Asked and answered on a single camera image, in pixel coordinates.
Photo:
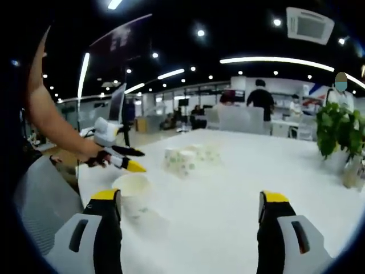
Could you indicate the group of round ceiling spotlights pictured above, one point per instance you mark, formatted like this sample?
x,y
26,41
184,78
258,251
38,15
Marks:
x,y
201,33

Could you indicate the brown cardboard box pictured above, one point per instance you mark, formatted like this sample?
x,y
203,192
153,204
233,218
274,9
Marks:
x,y
141,125

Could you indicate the white table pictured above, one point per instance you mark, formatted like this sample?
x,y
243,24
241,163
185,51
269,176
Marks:
x,y
214,199

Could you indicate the pile of paper cups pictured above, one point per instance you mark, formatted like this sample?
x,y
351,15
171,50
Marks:
x,y
182,162

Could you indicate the curved ceiling light strip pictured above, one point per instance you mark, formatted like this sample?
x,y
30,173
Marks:
x,y
271,60

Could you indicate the white paper cup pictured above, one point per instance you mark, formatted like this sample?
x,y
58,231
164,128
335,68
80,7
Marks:
x,y
134,197

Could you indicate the computer monitor on stand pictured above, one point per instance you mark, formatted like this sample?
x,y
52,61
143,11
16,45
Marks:
x,y
117,102

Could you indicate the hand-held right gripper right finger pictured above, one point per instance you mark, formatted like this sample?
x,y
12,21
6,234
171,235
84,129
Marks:
x,y
271,245

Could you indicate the straight ceiling light strip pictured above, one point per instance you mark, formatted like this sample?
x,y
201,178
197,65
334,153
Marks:
x,y
171,74
134,88
83,74

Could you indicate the person's left hand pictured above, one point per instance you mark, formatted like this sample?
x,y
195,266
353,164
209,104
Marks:
x,y
95,160

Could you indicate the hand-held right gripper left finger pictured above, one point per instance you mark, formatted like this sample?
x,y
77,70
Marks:
x,y
108,242

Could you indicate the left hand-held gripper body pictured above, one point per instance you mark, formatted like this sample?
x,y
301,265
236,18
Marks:
x,y
105,132

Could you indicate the green potted plant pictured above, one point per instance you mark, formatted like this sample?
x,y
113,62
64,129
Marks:
x,y
336,128

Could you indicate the dark hanging sign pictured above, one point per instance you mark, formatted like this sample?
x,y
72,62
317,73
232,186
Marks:
x,y
119,37

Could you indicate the grey mesh office chair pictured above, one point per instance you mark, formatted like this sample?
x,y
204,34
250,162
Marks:
x,y
42,199

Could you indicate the small pale jar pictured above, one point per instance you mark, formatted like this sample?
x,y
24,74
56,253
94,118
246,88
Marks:
x,y
352,174

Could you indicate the ceiling air vent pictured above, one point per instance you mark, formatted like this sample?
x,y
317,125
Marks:
x,y
310,27

